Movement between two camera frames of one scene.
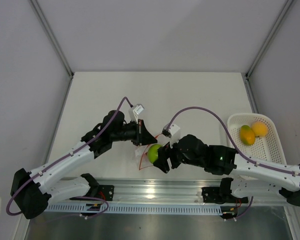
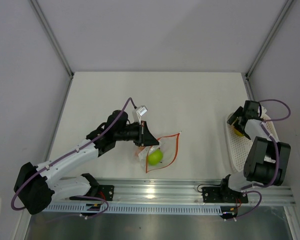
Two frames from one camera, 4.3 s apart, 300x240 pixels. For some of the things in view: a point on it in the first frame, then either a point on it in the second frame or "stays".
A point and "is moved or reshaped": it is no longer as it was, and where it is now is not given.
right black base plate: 216,195 stays
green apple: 152,152 is moved or reshaped
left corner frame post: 51,36 stays
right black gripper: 163,153 → 237,113
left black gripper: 142,136 stays
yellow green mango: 247,135 is moved or reshaped
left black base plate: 106,192 stays
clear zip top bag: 141,152 is moved or reshaped
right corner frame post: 286,7 stays
